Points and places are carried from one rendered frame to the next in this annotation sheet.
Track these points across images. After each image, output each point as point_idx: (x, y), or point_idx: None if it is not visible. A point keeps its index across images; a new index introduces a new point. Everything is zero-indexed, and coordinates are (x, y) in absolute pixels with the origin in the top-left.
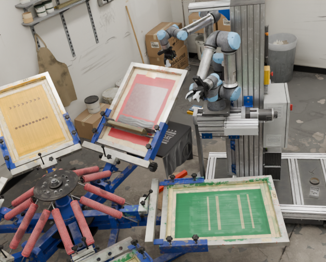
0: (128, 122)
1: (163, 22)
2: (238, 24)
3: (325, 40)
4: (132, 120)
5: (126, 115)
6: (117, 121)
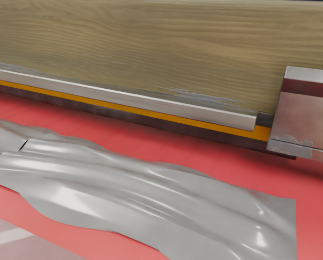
0: (101, 157)
1: None
2: None
3: None
4: (43, 162)
5: (142, 255)
6: (281, 200)
